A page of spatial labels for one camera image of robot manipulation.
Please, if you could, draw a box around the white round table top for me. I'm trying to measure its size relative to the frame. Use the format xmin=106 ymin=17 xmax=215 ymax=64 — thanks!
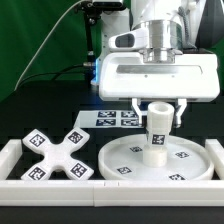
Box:
xmin=98 ymin=134 xmax=214 ymax=181

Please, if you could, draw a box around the black cable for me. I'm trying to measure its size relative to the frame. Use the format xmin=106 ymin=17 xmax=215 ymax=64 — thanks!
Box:
xmin=19 ymin=63 xmax=96 ymax=88

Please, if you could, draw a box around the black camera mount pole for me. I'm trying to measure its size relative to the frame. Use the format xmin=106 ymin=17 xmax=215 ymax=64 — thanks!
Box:
xmin=74 ymin=0 xmax=100 ymax=84

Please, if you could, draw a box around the white sheet with markers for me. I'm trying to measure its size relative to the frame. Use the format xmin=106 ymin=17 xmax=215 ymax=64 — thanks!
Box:
xmin=74 ymin=110 xmax=144 ymax=128

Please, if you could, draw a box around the white U-shaped fence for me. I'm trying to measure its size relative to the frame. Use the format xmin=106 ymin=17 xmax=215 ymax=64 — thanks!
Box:
xmin=0 ymin=139 xmax=224 ymax=207

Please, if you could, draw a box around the white cross-shaped table base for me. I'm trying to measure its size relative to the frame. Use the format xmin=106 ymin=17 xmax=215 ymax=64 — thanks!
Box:
xmin=21 ymin=127 xmax=94 ymax=181

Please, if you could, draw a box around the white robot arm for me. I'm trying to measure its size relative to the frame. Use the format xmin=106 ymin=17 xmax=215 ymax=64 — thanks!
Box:
xmin=92 ymin=0 xmax=224 ymax=126

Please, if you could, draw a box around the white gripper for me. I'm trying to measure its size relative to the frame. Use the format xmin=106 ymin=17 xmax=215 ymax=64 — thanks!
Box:
xmin=99 ymin=28 xmax=220 ymax=128

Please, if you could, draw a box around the white cable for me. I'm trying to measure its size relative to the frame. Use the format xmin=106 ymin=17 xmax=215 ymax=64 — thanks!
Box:
xmin=13 ymin=0 xmax=84 ymax=92

